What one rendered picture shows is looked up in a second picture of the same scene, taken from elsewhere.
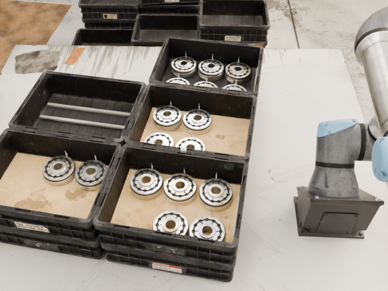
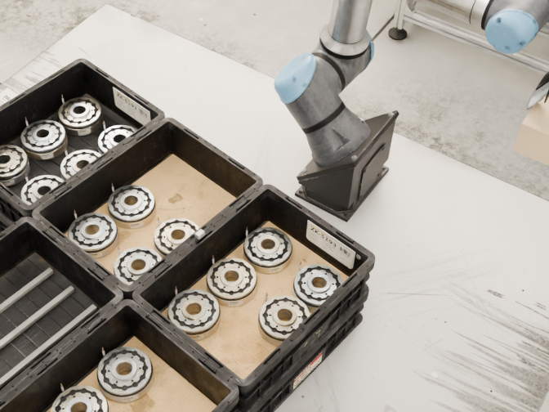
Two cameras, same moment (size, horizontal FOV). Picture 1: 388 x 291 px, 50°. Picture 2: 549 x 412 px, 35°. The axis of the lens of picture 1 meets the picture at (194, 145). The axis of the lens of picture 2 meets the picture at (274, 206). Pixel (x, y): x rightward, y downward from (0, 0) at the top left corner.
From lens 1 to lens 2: 1.02 m
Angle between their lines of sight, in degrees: 40
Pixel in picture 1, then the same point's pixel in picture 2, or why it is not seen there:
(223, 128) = (163, 188)
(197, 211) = (274, 284)
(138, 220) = (243, 353)
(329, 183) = (345, 135)
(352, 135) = (323, 70)
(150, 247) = (297, 356)
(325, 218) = (363, 176)
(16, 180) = not seen: outside the picture
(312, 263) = (387, 230)
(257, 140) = not seen: hidden behind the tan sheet
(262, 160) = not seen: hidden behind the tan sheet
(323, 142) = (305, 100)
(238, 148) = (211, 191)
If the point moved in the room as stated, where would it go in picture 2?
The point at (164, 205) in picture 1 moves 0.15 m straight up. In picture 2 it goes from (239, 313) to (239, 269)
